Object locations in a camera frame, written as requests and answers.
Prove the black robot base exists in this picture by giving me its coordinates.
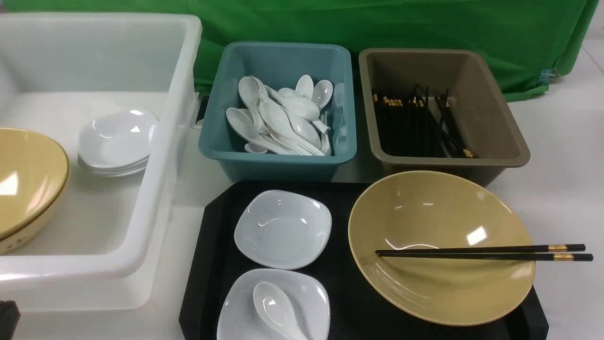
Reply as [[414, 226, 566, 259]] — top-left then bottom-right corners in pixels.
[[0, 300, 21, 340]]

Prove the black chopstick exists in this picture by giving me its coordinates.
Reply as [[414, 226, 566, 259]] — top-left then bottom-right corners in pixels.
[[375, 244, 586, 256], [378, 253, 594, 262]]

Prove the white square dish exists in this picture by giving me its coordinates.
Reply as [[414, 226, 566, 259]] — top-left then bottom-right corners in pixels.
[[217, 268, 331, 340], [234, 190, 332, 270]]

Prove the yellow bowl in tub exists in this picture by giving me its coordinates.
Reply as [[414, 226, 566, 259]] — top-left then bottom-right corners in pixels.
[[0, 127, 70, 255]]

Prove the white soup spoon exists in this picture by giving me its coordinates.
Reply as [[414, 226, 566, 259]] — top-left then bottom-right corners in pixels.
[[252, 281, 307, 340]]

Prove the black serving tray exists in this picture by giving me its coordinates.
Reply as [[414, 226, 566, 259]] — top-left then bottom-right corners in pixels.
[[179, 180, 549, 340]]

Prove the green cloth backdrop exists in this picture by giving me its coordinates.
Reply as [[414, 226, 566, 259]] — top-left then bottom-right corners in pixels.
[[4, 0, 598, 102]]

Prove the stack of white dishes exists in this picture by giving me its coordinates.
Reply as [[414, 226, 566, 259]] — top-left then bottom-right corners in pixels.
[[77, 110, 159, 177]]

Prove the pile of white spoons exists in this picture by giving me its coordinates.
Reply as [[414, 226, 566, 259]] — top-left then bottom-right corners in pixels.
[[225, 75, 335, 156]]

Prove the blue binder clip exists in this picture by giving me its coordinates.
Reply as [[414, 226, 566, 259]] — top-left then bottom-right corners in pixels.
[[537, 68, 561, 86]]

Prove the yellow noodle bowl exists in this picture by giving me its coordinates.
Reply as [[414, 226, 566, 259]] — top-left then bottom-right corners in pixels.
[[348, 171, 537, 326]]

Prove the brown plastic bin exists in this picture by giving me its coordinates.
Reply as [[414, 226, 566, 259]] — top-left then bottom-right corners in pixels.
[[359, 48, 530, 187]]

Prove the large white plastic tub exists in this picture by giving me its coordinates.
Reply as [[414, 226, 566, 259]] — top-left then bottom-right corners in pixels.
[[0, 13, 202, 312]]

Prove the teal plastic bin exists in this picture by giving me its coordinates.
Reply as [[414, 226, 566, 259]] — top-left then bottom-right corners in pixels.
[[198, 42, 358, 182]]

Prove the bundle of black chopsticks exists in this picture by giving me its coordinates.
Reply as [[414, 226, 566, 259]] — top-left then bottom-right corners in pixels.
[[372, 84, 479, 159]]

